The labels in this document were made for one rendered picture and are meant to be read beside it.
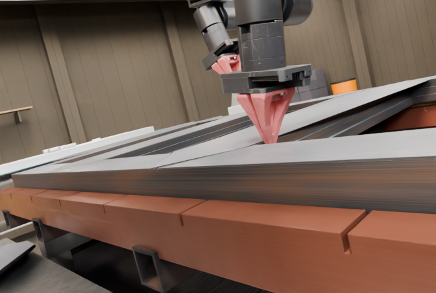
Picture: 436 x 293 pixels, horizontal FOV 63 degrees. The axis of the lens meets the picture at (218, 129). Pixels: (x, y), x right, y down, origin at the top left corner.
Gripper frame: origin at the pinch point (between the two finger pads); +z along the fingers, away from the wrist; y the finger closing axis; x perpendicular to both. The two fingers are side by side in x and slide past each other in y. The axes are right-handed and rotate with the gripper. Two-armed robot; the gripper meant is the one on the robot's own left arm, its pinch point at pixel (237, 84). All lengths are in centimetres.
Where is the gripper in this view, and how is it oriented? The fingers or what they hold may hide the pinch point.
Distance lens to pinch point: 82.8
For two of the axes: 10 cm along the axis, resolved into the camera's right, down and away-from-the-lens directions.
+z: 4.0, 9.1, -0.9
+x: -7.0, 2.4, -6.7
